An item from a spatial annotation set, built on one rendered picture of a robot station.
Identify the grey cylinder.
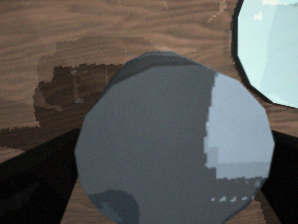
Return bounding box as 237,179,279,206
75,51,274,224

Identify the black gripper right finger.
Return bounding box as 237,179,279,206
260,130,298,224

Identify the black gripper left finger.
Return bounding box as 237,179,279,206
0,128,81,224

